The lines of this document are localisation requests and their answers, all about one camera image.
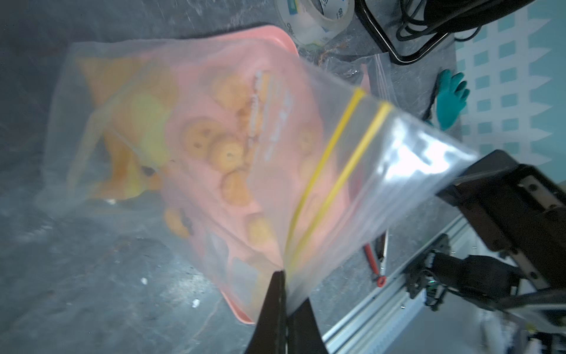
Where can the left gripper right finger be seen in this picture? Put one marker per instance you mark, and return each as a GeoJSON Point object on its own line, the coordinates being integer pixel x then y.
{"type": "Point", "coordinates": [303, 335]}

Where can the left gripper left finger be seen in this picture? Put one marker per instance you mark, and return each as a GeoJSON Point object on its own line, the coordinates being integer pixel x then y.
{"type": "Point", "coordinates": [270, 335]}

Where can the clear resealable bag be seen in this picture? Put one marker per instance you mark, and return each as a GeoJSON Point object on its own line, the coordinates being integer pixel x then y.
{"type": "Point", "coordinates": [106, 156]}

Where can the red metal tongs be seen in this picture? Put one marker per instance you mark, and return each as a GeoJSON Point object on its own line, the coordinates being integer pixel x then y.
{"type": "Point", "coordinates": [376, 253]}

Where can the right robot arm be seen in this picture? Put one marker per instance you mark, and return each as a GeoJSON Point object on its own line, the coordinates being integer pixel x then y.
{"type": "Point", "coordinates": [519, 214]}

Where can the small clear zip bag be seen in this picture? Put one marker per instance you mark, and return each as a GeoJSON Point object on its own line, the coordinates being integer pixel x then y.
{"type": "Point", "coordinates": [372, 73]}

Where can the pink plastic tray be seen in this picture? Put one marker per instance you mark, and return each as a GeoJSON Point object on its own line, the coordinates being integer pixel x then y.
{"type": "Point", "coordinates": [259, 140]}

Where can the green rubber glove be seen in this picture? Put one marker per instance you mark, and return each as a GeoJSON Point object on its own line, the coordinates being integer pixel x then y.
{"type": "Point", "coordinates": [449, 100]}

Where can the clear tape roll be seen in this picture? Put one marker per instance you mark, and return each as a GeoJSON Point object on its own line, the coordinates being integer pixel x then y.
{"type": "Point", "coordinates": [315, 23]}

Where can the black cable reel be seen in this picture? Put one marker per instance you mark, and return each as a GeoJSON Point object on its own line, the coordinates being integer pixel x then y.
{"type": "Point", "coordinates": [436, 20]}

